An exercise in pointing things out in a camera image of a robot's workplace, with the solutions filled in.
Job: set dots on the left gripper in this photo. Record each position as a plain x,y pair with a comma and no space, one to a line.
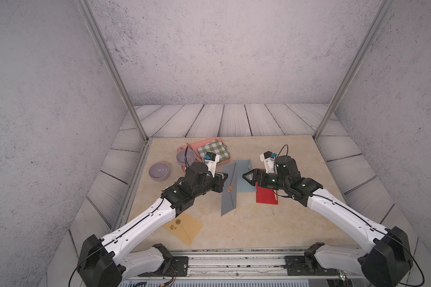
219,180

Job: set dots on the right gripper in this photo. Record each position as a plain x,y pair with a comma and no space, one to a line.
257,173

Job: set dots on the red envelope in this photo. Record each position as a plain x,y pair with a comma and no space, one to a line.
264,194

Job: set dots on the grey envelope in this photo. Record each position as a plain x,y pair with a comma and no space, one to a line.
229,194

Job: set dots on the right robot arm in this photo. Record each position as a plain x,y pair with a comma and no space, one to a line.
383,255

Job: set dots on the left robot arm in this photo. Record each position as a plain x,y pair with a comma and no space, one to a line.
121,242

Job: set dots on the yellow envelope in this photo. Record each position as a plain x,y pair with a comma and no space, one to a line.
184,227

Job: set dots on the green checkered cloth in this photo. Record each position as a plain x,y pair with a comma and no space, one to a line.
216,147

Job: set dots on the lilac bowl on tray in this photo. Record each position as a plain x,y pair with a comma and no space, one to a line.
185,157

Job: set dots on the pink tray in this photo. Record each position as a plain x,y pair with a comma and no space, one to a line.
197,145

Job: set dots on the wooden stick on tray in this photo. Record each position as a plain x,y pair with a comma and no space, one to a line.
197,154

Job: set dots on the lilac bowl on table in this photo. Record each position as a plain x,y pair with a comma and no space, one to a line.
159,171

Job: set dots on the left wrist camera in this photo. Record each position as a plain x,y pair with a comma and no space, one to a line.
211,160

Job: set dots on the aluminium front rail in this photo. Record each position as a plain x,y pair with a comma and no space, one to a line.
237,265

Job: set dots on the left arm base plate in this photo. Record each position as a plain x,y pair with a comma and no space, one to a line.
171,266

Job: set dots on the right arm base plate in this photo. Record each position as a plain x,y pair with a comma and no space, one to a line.
301,263

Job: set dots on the left aluminium frame post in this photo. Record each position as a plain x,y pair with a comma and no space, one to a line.
99,41

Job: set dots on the aluminium frame post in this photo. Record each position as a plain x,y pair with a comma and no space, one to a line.
99,41
365,45

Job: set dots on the right aluminium frame post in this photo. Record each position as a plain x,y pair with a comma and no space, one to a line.
365,45

